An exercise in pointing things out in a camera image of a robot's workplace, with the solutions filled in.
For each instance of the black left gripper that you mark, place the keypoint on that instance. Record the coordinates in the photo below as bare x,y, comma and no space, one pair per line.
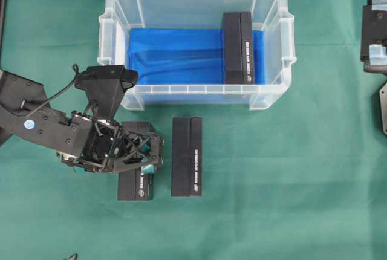
80,140

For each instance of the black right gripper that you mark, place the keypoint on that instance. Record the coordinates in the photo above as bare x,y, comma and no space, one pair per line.
373,37

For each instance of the black box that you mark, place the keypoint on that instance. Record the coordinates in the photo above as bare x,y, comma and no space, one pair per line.
187,156
137,184
238,54

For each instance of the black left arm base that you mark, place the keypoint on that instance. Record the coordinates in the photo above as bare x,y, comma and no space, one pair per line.
4,135

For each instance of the clear plastic storage case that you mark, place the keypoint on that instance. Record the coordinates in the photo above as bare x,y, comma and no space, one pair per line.
271,17

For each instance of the small dark object bottom edge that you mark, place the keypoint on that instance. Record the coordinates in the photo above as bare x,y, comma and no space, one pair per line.
73,257

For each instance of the blue liner sheet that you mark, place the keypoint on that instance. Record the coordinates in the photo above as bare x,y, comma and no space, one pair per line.
184,56

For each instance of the green table cloth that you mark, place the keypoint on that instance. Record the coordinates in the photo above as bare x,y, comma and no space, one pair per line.
304,179

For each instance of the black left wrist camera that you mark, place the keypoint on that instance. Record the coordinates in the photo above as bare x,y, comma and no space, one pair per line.
105,87

